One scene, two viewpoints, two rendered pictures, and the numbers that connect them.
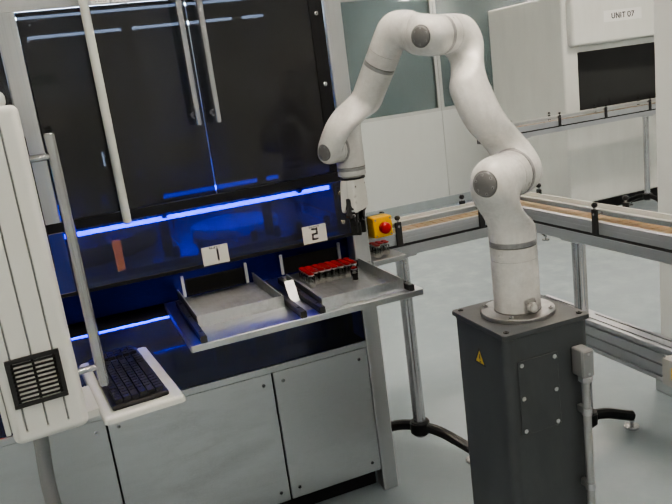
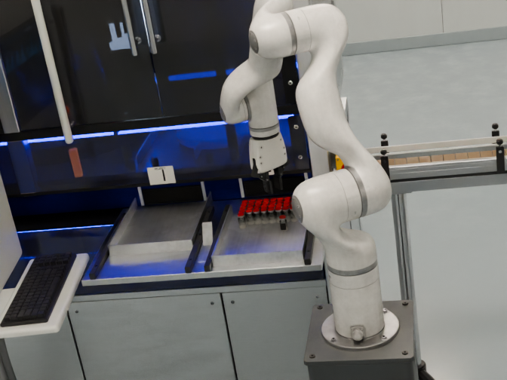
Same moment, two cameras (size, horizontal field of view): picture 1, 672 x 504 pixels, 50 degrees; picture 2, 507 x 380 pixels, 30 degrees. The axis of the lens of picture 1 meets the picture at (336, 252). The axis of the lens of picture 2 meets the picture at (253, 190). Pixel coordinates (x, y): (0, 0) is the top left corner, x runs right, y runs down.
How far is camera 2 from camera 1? 1.44 m
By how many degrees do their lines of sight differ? 31
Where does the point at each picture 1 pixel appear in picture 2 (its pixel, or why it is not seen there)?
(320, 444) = (272, 369)
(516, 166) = (331, 197)
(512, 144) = (353, 163)
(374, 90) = (260, 62)
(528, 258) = (353, 286)
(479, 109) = (311, 125)
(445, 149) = not seen: outside the picture
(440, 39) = (269, 49)
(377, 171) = not seen: outside the picture
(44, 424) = not seen: outside the picture
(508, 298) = (337, 318)
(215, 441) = (165, 342)
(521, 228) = (343, 256)
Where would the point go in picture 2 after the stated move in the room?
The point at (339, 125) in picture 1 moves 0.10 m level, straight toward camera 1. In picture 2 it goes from (228, 92) to (209, 105)
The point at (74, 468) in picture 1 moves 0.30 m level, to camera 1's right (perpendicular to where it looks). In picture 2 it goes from (41, 337) to (109, 350)
